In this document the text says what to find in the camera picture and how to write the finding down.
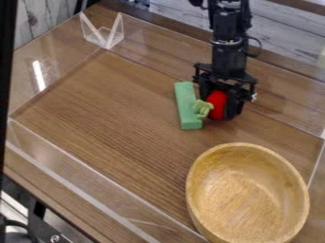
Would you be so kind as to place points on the wooden bowl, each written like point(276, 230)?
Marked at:
point(247, 195)

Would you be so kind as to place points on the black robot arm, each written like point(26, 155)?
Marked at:
point(231, 20)

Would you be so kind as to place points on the green rectangular block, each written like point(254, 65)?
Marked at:
point(185, 97)

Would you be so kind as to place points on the red plush strawberry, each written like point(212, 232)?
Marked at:
point(212, 108)

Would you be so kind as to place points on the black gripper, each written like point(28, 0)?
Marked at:
point(225, 75)

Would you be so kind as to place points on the clear acrylic tray wall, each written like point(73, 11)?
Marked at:
point(97, 146)

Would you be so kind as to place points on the black table leg bracket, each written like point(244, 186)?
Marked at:
point(41, 229)

